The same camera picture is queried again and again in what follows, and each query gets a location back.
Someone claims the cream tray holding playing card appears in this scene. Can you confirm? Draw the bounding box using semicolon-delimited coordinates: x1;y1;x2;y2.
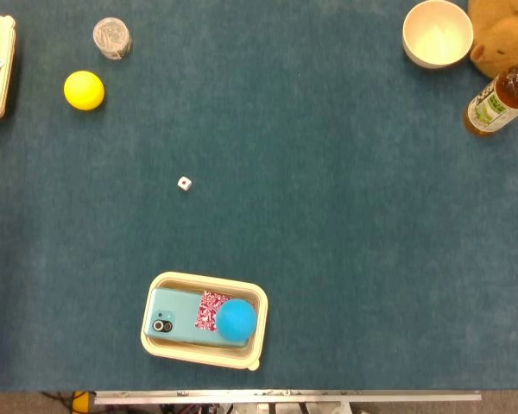
0;14;17;124

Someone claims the yellow foam ball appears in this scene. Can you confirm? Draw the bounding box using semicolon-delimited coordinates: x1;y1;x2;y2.
63;70;106;111

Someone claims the light blue smartphone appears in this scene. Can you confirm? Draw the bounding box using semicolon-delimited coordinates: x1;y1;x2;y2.
143;287;252;348

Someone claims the clear plastic jar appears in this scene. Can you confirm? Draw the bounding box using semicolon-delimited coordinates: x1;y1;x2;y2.
92;16;133;61

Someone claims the red patterned card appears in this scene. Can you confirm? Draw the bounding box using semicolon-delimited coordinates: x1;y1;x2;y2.
194;290;232;333

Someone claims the blue foam ball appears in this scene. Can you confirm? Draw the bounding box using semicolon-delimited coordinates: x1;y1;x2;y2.
215;298;259;341

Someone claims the cream tray holding phone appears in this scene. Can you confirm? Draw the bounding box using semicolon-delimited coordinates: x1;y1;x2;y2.
140;271;269;372

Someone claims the blue felt table cloth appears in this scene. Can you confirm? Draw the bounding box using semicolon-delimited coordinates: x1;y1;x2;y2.
0;0;518;392

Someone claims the cream bowl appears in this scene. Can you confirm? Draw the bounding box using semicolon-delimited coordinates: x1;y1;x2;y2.
401;0;475;70

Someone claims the tea bottle with green label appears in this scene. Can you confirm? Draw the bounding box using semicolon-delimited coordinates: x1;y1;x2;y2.
462;62;518;138

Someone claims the brown plush toy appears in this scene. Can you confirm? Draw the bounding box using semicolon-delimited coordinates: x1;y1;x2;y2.
468;0;518;79

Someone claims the metal table edge rail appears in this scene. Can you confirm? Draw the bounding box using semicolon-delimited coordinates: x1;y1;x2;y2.
93;390;483;405

